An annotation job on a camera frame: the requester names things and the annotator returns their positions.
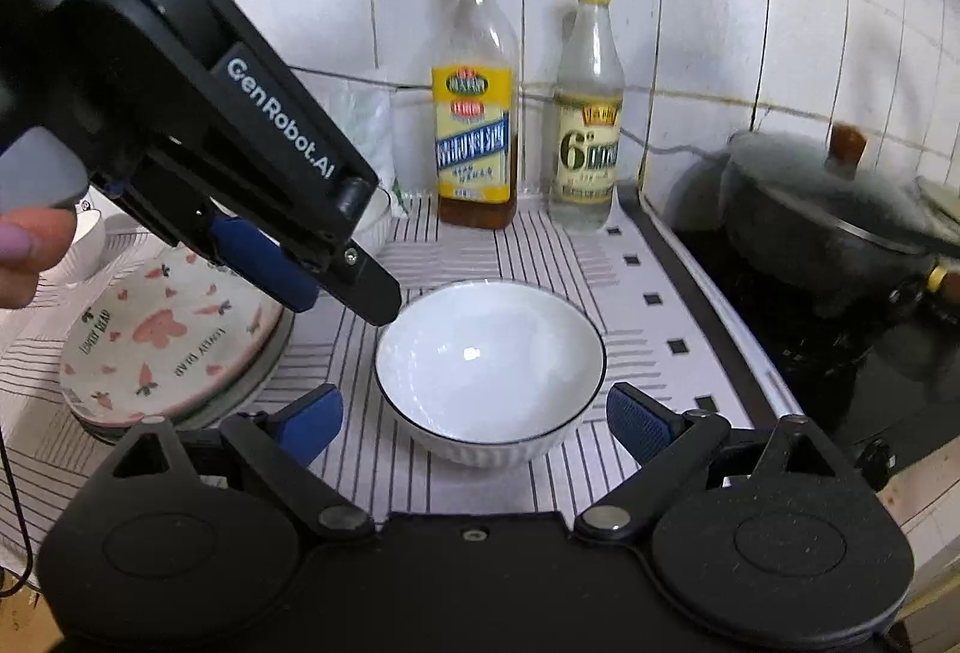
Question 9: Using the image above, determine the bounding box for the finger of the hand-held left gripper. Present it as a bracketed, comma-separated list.
[322, 242, 404, 327]
[199, 210, 321, 314]

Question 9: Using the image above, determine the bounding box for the glass pot lid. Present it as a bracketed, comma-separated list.
[724, 124, 938, 249]

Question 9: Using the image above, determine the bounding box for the black cooking pot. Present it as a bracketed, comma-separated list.
[718, 128, 960, 316]

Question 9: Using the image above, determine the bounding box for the striped white tablecloth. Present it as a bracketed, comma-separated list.
[0, 195, 803, 571]

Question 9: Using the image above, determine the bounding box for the white salt bag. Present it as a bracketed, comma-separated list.
[330, 79, 410, 219]

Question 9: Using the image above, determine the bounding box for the person's left hand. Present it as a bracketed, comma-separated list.
[0, 206, 77, 311]

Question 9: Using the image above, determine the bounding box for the small white ribbed bowl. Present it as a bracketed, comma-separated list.
[374, 278, 607, 468]

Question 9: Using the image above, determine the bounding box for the clear vinegar bottle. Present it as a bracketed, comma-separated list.
[550, 0, 626, 234]

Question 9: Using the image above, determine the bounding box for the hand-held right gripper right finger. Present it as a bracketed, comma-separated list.
[574, 381, 854, 539]

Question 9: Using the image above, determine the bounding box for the brown cooking wine bottle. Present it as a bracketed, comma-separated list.
[431, 0, 520, 230]

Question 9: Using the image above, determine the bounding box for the pink rabbit print plate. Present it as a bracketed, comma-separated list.
[60, 244, 290, 421]

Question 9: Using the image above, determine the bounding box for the black stove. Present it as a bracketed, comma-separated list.
[637, 188, 960, 481]

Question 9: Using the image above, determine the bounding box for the thin black cable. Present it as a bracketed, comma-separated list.
[0, 413, 35, 598]

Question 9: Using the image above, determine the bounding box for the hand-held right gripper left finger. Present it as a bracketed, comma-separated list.
[97, 384, 376, 539]

